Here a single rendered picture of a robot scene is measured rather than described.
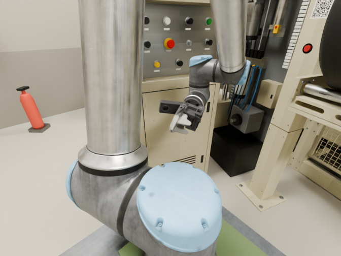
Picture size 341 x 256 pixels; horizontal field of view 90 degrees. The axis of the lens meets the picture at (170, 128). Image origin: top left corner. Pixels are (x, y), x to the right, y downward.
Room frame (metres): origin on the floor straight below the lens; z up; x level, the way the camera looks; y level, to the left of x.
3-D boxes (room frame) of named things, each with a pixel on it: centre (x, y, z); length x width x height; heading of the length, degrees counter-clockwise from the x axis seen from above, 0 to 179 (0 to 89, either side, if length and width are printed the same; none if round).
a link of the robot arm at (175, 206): (0.21, -0.01, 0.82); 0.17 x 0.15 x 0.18; 60
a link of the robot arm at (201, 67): (0.75, -0.13, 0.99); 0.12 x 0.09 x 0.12; 60
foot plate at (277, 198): (0.94, -0.72, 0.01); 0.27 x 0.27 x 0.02; 22
